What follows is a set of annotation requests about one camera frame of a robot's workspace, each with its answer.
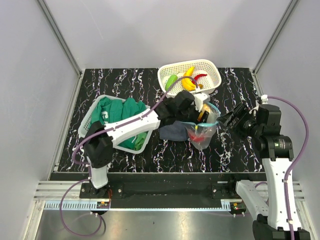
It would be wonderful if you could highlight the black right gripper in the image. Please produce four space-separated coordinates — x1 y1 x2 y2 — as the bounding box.
216 102 263 141

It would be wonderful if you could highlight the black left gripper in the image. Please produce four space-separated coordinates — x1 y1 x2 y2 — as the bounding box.
176 102 209 134

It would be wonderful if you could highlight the fake orange fruit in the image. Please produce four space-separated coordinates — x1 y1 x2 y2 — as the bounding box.
197 104 212 123

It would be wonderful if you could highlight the yellow fake banana bunch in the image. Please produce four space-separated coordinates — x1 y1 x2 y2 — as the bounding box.
181 78 196 92

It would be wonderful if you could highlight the clear zip top bag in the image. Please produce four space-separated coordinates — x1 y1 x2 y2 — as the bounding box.
182 102 221 150

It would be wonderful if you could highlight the green fake vegetable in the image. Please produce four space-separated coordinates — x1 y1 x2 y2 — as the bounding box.
165 74 178 91

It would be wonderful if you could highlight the red fake chili pepper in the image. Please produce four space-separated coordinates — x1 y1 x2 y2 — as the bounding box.
194 73 207 81

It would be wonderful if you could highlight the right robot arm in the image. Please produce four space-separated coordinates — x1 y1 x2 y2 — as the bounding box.
217 103 311 240

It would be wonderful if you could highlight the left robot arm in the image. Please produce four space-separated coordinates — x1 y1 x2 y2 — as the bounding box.
83 90 210 198

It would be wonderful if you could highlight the folded grey-blue towel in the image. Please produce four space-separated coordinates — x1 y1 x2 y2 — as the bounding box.
159 121 189 142

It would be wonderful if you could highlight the white round-hole basket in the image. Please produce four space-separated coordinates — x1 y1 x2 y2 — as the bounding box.
157 59 222 95

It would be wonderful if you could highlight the white square-hole laundry basket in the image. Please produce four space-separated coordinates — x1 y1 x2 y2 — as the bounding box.
78 94 153 154

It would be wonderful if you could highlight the green garment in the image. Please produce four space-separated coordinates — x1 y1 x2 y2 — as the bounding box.
88 97 147 151

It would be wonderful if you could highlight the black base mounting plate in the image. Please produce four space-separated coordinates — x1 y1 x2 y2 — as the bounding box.
48 172 267 211

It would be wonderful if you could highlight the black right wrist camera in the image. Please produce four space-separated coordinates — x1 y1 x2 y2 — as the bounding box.
256 104 282 136

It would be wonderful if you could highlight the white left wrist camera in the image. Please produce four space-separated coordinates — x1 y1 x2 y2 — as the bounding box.
193 92 210 112

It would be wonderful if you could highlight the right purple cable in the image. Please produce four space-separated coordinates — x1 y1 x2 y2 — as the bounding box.
261 94 309 231

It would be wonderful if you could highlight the purple cable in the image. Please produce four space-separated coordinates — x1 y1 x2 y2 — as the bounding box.
58 76 200 236
261 94 309 231

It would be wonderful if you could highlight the aluminium frame rail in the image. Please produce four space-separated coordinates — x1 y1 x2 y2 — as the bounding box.
36 0 84 76

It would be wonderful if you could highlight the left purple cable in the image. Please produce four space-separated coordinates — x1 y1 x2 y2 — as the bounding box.
58 76 200 236

